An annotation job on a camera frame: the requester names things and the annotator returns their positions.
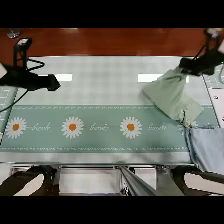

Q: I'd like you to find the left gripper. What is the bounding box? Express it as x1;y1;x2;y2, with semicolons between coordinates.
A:
34;73;62;92

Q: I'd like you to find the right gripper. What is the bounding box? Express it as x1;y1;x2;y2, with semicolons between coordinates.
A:
178;56;208;77

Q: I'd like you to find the pale green shirt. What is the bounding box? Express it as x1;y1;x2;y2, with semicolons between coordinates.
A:
142;65;205;129

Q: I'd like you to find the light blue garment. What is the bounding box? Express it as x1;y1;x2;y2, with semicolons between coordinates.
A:
184;125;224;177

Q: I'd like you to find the black cable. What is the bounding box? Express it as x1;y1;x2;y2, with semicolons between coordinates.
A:
0;87;30;114

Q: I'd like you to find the silver frame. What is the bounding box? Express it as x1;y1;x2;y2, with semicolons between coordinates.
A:
0;161;224;197

